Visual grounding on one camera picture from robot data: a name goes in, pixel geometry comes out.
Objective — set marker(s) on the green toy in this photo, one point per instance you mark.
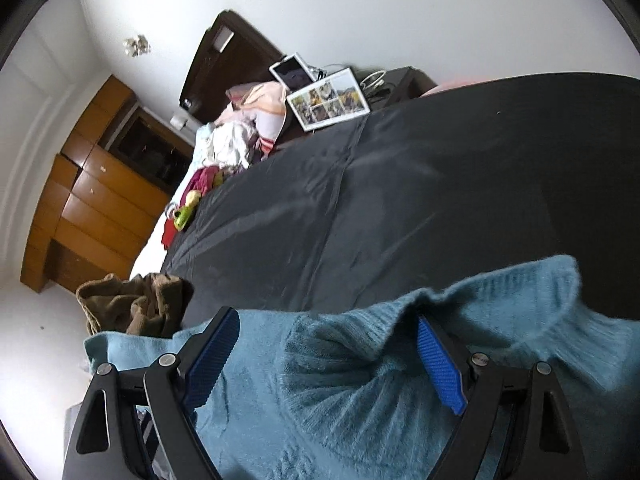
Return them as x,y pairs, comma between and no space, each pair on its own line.
184,216

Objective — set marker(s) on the small white wall socket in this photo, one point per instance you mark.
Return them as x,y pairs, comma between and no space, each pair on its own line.
178,120

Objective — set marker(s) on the photo collage frame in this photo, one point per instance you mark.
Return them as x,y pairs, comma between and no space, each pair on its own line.
327,97

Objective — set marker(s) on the brown fleece garment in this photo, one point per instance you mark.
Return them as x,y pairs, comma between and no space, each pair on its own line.
130,305

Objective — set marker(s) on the dark wooden nightstand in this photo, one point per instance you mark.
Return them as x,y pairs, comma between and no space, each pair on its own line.
405,82

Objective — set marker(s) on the dark wooden headboard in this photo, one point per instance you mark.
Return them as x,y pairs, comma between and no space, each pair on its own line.
220,60

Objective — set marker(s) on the pile of pink bedding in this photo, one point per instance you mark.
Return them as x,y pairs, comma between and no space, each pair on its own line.
250,120

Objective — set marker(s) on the wall decoration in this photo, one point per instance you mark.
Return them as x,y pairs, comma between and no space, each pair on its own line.
136,45

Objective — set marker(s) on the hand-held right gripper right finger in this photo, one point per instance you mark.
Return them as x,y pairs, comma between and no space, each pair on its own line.
440,365

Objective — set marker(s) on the wooden wardrobe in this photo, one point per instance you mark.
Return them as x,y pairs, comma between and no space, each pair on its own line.
90,200

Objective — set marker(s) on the white tablet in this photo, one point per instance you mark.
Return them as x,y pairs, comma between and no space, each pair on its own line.
295,71

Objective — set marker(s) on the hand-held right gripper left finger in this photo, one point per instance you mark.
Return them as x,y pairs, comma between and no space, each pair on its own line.
210,360

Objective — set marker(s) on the black cloth bed cover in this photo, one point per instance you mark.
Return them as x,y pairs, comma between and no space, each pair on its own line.
425,185

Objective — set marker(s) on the teal knit sweater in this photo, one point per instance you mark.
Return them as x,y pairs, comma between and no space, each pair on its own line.
350,410

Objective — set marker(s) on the red cloth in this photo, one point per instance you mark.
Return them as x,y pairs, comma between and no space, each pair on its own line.
197,182

